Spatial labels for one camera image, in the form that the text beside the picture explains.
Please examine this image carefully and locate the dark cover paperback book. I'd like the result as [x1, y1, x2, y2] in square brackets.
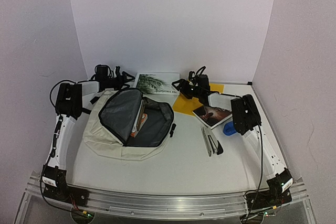
[192, 105, 232, 130]

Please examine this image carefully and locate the aluminium front rail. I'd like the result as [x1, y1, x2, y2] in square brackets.
[25, 170, 312, 221]

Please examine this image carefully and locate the blue pencil case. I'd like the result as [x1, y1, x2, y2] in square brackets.
[223, 121, 237, 136]

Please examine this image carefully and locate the silver black stapler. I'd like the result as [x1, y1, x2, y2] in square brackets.
[201, 127, 224, 157]

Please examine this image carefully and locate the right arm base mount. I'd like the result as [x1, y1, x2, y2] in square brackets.
[244, 178, 292, 211]

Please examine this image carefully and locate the orange cover paperback book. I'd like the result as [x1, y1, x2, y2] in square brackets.
[130, 113, 148, 137]

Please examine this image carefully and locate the yellow flat book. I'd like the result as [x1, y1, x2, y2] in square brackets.
[173, 83, 224, 116]

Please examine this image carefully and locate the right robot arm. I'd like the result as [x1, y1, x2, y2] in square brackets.
[172, 66, 293, 194]

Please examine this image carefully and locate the white palm leaf book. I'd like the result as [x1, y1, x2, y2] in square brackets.
[133, 72, 180, 95]

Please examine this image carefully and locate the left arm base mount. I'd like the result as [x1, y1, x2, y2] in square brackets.
[42, 176, 89, 208]

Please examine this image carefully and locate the white Decorate book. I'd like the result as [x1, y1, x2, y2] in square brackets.
[132, 99, 145, 130]

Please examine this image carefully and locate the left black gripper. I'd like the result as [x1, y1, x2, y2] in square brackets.
[104, 70, 134, 92]

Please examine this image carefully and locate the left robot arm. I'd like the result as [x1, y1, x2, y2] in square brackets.
[40, 64, 135, 200]

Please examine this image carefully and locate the cream canvas backpack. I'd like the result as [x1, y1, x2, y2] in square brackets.
[82, 88, 176, 161]

